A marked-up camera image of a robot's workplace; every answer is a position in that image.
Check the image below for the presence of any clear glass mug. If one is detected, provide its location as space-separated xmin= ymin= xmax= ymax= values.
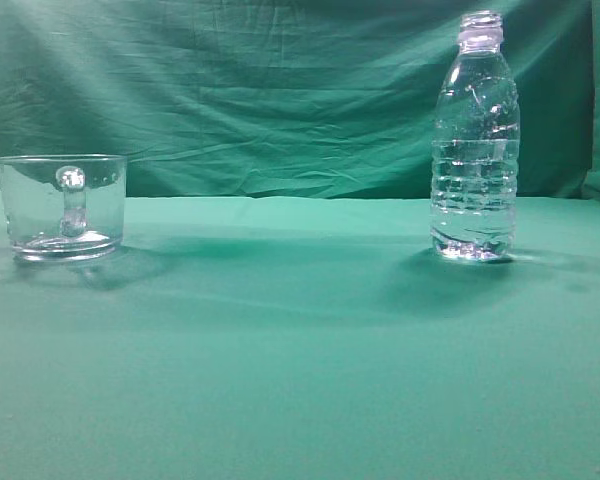
xmin=0 ymin=154 xmax=127 ymax=262

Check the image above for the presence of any green backdrop cloth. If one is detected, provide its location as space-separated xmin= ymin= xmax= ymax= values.
xmin=0 ymin=1 xmax=600 ymax=199

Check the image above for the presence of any clear plastic water bottle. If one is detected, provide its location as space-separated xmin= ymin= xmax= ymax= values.
xmin=430 ymin=10 xmax=521 ymax=262

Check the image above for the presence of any green table cloth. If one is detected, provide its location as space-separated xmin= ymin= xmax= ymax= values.
xmin=0 ymin=198 xmax=600 ymax=479

